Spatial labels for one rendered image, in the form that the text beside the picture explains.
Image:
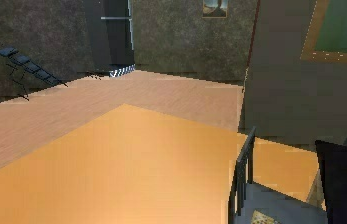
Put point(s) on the dark room door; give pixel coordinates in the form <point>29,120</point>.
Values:
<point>111,33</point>

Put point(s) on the dark grey chair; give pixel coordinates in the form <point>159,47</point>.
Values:
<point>244,173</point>

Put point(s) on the large green framed picture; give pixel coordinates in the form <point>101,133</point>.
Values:
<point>339,28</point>

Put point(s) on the small framed picture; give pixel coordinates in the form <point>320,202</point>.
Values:
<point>215,7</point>

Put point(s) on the yellow patterned cushion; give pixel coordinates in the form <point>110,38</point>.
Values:
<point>262,218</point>

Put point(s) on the row of dark blue chairs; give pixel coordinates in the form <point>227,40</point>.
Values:
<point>21,60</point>

